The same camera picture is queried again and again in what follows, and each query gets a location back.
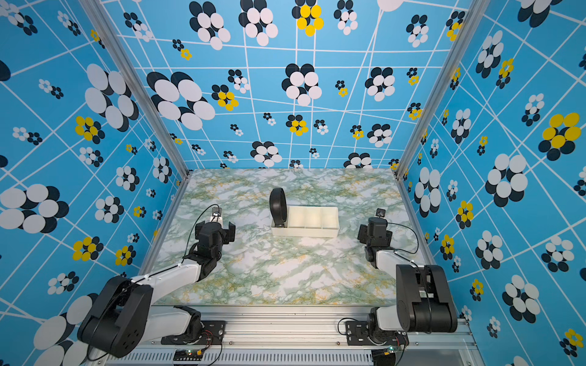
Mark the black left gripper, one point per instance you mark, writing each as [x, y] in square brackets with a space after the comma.
[229, 234]

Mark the right green circuit board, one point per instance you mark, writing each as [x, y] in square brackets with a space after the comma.
[383, 357]

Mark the aluminium corner post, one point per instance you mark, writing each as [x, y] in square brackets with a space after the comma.
[460, 46]
[97, 16]

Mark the white compartment storage box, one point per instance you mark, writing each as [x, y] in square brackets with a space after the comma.
[309, 221]

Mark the left green circuit board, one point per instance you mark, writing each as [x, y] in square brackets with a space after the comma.
[185, 355]

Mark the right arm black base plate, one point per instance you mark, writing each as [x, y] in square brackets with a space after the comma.
[358, 333]

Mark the green circuit board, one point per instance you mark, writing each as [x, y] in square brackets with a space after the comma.
[185, 355]
[383, 357]

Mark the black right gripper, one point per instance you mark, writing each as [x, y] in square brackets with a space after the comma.
[363, 232]

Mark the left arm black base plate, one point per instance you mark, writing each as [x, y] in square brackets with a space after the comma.
[205, 333]

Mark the left aluminium corner post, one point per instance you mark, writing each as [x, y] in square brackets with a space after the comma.
[97, 16]

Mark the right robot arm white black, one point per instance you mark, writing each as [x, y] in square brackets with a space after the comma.
[423, 301]

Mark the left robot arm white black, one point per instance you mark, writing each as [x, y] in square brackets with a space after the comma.
[122, 317]

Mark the black leather belt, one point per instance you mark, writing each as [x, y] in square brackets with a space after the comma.
[278, 207]

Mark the right aluminium corner post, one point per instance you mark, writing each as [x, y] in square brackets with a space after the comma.
[460, 46]

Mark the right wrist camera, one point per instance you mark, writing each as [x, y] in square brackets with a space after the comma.
[380, 213]

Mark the aluminium front frame rail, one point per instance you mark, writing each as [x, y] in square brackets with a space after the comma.
[305, 335]

